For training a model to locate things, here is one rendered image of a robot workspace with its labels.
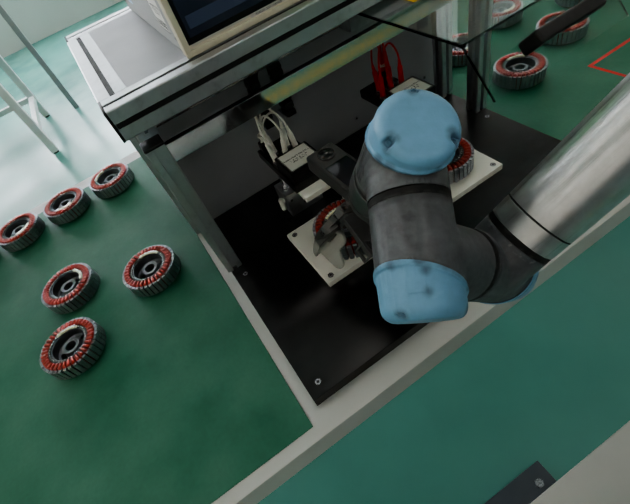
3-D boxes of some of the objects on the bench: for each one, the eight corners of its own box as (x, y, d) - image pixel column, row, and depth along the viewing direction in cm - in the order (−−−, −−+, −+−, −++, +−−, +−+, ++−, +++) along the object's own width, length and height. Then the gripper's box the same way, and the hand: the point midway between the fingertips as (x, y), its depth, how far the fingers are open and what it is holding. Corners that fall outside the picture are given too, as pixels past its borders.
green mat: (855, 17, 80) (856, 16, 79) (643, 177, 69) (643, 176, 69) (481, -35, 140) (481, -36, 140) (338, 46, 130) (338, 45, 130)
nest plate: (400, 239, 71) (399, 234, 70) (330, 287, 69) (328, 283, 68) (351, 198, 81) (350, 193, 80) (288, 238, 78) (286, 234, 77)
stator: (180, 288, 80) (171, 277, 77) (128, 305, 81) (117, 295, 78) (182, 247, 88) (173, 236, 85) (134, 263, 88) (124, 252, 86)
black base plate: (623, 178, 70) (627, 168, 68) (317, 406, 59) (313, 401, 57) (431, 93, 100) (431, 84, 99) (206, 232, 89) (201, 225, 87)
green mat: (313, 426, 57) (313, 426, 57) (-127, 758, 46) (-129, 759, 46) (147, 153, 118) (147, 152, 118) (-59, 269, 107) (-60, 269, 107)
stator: (63, 324, 82) (49, 315, 79) (45, 298, 89) (32, 289, 86) (109, 286, 86) (98, 275, 83) (88, 263, 92) (77, 253, 90)
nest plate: (502, 168, 75) (503, 163, 74) (440, 211, 73) (440, 206, 72) (444, 137, 85) (444, 132, 84) (387, 174, 83) (386, 169, 82)
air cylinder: (324, 197, 83) (317, 177, 79) (293, 216, 82) (285, 197, 78) (311, 186, 86) (304, 165, 82) (281, 204, 85) (273, 184, 81)
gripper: (341, 271, 45) (326, 295, 65) (466, 185, 49) (415, 232, 68) (297, 210, 47) (295, 252, 66) (421, 130, 50) (384, 192, 70)
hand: (346, 228), depth 67 cm, fingers closed on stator, 13 cm apart
